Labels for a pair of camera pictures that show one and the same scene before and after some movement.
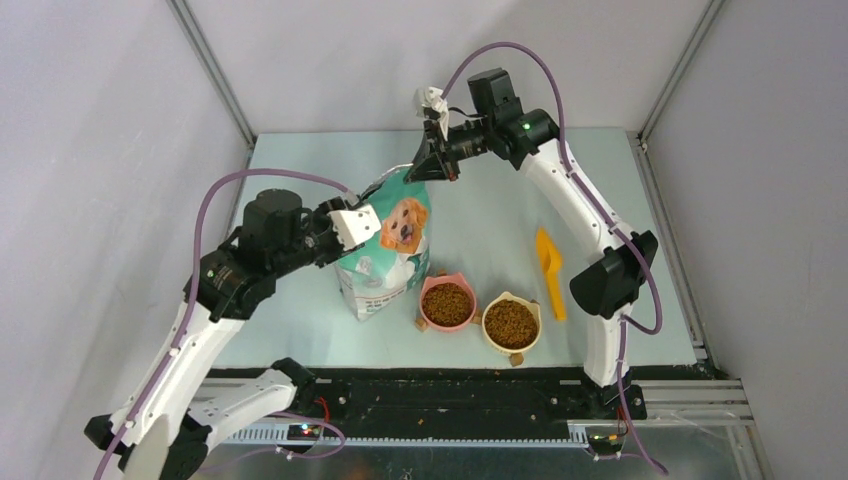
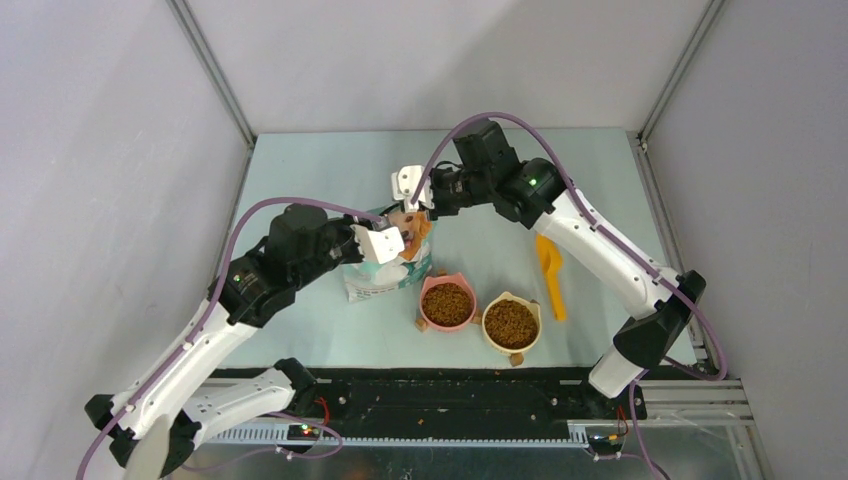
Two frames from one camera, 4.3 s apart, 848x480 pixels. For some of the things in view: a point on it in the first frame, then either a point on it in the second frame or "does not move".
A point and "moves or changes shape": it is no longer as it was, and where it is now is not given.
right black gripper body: (464, 141) to (455, 189)
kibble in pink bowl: (447, 304) does not move
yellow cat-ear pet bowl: (511, 325) does not move
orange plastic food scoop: (550, 260) does not move
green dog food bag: (397, 257) moves or changes shape
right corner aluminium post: (706, 20) does not move
